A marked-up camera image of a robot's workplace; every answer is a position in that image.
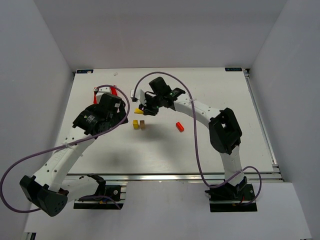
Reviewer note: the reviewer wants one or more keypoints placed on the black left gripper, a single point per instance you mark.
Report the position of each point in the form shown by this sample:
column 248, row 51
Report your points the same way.
column 120, row 110

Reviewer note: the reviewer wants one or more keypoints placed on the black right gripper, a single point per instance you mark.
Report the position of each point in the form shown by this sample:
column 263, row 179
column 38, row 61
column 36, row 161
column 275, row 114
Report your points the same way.
column 149, row 108

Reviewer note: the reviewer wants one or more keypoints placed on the natural wood block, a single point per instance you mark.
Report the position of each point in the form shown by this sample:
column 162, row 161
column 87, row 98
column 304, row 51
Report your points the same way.
column 142, row 125

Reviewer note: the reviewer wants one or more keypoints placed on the yellow cube block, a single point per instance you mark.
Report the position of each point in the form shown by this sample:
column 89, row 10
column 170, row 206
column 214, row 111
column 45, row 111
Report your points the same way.
column 135, row 124

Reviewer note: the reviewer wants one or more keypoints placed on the red plastic bin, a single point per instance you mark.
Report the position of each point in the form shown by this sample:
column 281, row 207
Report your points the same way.
column 113, row 92

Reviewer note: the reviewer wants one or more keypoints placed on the red cylinder block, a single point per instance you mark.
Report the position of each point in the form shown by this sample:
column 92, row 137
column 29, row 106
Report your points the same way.
column 179, row 126

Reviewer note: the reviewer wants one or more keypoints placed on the yellow long block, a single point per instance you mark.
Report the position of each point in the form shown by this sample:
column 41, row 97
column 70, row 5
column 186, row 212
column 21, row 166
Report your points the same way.
column 138, row 111

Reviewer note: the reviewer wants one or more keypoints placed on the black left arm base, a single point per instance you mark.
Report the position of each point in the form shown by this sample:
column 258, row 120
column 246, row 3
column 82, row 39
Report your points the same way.
column 112, row 198

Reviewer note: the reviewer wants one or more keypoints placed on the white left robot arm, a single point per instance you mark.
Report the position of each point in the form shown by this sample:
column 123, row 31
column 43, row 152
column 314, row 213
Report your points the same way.
column 47, row 188

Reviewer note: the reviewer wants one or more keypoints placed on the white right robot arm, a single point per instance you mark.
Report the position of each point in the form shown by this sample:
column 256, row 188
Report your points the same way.
column 224, row 130

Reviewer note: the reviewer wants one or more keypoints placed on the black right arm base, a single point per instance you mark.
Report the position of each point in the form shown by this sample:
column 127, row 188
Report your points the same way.
column 223, row 201

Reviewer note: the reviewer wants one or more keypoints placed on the blue left corner label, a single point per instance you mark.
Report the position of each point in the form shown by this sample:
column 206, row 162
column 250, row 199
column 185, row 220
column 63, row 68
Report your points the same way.
column 84, row 71

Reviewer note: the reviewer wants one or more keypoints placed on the blue corner label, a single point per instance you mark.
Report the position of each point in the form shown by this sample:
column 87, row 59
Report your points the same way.
column 233, row 69
column 84, row 71

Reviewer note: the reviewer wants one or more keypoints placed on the blue right corner label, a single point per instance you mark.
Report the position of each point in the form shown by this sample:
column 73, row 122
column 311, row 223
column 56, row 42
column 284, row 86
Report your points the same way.
column 233, row 69

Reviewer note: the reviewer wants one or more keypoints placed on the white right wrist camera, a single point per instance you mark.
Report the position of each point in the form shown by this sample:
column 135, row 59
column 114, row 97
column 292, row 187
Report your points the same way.
column 138, row 96

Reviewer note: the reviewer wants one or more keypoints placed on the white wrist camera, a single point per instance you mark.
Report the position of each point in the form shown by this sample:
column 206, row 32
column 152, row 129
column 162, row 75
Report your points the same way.
column 100, row 91
column 138, row 96

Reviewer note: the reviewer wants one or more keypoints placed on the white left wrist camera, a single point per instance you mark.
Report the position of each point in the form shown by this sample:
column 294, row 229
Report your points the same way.
column 100, row 91

